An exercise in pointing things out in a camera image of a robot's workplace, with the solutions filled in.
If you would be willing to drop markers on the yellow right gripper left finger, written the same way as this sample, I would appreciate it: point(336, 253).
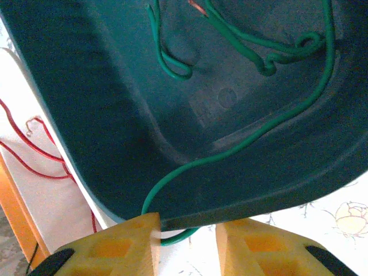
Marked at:
point(143, 244)

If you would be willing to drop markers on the teal plastic bin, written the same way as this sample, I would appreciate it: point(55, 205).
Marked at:
point(115, 100)

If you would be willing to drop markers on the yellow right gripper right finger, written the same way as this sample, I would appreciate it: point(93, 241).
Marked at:
point(230, 253)

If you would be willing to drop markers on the orange plastic bin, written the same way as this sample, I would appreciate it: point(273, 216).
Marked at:
point(17, 218)

